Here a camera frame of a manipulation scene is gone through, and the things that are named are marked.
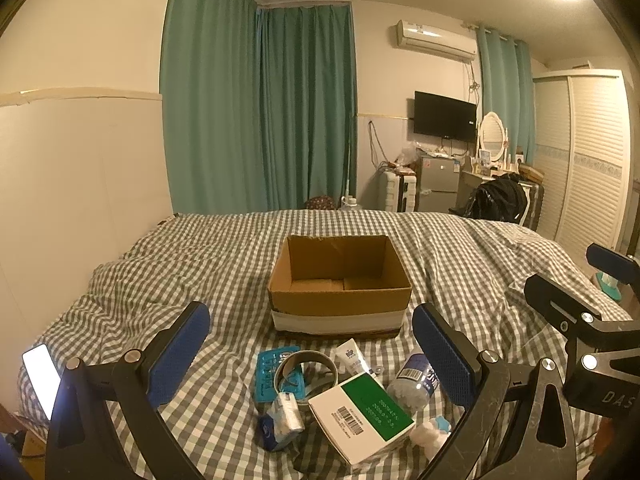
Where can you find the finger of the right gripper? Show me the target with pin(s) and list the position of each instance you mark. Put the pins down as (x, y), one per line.
(623, 268)
(567, 314)

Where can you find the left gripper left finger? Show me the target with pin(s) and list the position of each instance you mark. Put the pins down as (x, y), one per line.
(82, 440)

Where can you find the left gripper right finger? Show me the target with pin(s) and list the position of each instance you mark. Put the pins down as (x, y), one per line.
(520, 407)

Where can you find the clear cotton swab jar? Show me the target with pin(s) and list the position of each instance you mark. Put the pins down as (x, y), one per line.
(414, 384)

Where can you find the white green medicine box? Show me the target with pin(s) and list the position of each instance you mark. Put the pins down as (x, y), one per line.
(360, 419)

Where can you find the teal tissue box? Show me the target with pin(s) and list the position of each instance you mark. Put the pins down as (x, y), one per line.
(608, 285)

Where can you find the small white blue figurine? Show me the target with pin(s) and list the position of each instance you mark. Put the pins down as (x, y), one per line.
(431, 434)

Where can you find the white smartphone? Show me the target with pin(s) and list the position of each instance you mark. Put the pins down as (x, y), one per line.
(43, 376)

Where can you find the grey checkered bed cover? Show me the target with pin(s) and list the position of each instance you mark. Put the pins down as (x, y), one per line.
(473, 271)

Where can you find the black backpack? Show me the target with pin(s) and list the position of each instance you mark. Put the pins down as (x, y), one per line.
(502, 199)

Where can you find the white louvered wardrobe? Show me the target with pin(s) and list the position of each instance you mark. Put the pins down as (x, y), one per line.
(582, 145)

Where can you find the white oval vanity mirror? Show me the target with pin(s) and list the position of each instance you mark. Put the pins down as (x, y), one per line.
(492, 136)

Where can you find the cardboard box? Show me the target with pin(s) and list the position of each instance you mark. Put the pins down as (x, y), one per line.
(352, 285)

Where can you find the teal blister pack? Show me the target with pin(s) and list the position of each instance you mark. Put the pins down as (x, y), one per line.
(267, 364)

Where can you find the grey mini fridge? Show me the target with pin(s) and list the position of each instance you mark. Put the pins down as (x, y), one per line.
(438, 181)

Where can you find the white suitcase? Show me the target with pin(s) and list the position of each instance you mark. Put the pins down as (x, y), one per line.
(398, 190)

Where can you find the clear water jug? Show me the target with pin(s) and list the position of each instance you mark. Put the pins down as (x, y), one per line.
(349, 203)

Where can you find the teal window curtain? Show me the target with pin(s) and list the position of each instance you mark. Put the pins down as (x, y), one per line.
(508, 86)

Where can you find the brown patterned cushion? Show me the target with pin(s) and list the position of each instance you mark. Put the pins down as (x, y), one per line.
(322, 202)

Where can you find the white air conditioner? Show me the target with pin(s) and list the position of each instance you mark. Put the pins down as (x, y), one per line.
(433, 40)

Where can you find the green curtain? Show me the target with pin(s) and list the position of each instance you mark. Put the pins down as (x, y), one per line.
(259, 104)

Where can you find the black wall television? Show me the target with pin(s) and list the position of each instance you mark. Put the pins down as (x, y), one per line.
(449, 118)

